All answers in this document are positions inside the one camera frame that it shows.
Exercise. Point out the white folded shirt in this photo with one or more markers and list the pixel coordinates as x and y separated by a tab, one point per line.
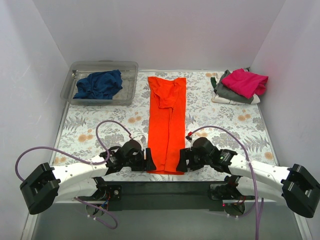
217	99

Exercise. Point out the dark green folded shirt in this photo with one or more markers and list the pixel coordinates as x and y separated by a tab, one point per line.
213	82

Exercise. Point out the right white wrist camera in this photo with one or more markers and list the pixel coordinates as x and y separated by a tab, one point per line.
192	138

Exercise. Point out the floral table mat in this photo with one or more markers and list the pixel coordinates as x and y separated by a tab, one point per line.
87	130

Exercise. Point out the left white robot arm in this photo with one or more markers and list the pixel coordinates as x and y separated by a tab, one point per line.
47	185

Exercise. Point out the grey folded t shirt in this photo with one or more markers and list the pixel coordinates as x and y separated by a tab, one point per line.
226	93

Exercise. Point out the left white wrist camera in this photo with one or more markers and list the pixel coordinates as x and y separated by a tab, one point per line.
141	139

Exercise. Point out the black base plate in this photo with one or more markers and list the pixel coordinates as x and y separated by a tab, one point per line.
164	195

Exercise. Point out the orange t shirt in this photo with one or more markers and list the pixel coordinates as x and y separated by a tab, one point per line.
167	127

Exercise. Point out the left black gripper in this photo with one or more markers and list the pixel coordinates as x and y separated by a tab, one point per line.
143	160

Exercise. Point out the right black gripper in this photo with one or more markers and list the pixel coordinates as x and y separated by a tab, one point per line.
188	160

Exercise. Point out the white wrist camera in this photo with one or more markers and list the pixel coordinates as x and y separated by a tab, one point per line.
141	139
192	138

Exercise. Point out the clear plastic bin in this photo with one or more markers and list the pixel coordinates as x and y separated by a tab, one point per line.
81	69

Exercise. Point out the pink folded t shirt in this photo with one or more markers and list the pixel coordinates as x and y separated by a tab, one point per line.
246	83

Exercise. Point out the blue t shirt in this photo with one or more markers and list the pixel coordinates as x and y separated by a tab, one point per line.
99	85

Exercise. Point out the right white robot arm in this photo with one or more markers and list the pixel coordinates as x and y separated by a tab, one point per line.
292	186

